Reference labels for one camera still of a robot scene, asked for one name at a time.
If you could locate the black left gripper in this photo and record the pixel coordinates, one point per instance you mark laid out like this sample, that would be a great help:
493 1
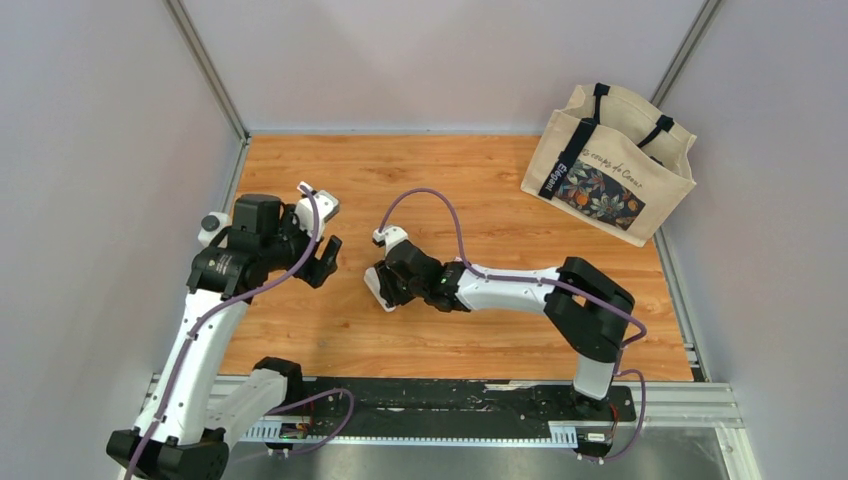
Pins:
318 270

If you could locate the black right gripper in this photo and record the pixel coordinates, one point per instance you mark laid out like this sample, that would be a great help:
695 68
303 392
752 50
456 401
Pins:
393 297

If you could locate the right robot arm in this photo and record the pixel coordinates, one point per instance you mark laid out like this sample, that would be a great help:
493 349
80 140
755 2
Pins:
588 309

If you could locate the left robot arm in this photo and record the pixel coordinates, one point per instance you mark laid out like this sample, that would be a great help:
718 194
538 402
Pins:
262 242

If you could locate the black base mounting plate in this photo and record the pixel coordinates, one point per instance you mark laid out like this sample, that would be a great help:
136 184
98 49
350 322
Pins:
450 408

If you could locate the canvas floral tote bag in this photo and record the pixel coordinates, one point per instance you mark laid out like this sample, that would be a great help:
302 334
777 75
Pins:
613 160

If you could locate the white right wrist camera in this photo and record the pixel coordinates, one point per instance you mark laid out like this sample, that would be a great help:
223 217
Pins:
389 237

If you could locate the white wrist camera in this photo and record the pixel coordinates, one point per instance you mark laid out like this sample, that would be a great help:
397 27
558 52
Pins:
315 210
389 237

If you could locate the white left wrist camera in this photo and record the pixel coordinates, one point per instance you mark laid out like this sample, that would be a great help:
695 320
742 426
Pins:
315 210

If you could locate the aluminium frame rail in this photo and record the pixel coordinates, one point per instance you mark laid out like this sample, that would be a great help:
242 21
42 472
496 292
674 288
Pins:
660 405

